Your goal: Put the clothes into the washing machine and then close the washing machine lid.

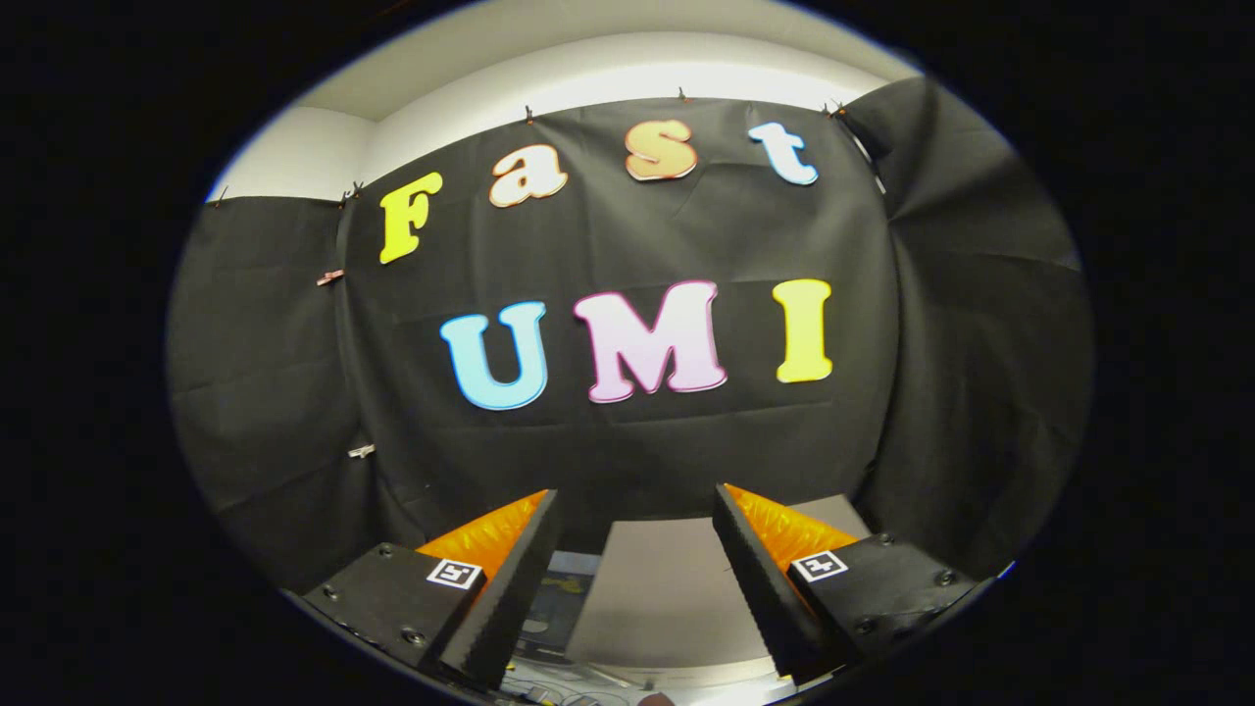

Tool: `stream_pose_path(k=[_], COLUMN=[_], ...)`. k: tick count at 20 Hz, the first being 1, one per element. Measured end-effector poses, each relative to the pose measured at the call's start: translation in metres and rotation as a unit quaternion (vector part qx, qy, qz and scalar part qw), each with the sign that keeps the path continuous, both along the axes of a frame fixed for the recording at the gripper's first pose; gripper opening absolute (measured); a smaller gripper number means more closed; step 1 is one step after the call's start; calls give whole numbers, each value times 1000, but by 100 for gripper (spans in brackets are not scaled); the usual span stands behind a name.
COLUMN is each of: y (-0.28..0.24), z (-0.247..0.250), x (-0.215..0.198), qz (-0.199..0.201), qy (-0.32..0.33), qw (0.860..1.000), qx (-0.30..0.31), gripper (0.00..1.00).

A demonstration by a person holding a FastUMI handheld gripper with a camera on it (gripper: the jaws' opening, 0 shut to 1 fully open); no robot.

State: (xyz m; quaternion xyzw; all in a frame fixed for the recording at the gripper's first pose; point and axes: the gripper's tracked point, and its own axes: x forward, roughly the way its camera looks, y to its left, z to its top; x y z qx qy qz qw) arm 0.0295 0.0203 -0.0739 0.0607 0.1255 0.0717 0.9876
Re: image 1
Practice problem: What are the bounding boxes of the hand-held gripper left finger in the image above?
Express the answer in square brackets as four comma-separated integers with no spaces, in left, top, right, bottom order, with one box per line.
[299,488,562,690]

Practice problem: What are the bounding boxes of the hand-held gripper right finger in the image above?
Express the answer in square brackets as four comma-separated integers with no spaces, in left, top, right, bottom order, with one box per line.
[711,482,981,685]

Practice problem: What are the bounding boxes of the small silver washing machine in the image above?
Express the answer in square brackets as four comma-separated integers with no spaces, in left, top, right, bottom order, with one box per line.
[510,547,604,678]

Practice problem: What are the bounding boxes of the black backdrop cloth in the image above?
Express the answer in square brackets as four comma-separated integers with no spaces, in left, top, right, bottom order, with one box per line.
[165,76,1094,594]

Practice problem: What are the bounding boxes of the thin cables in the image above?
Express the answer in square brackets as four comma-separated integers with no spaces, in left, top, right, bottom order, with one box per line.
[502,662,628,706]

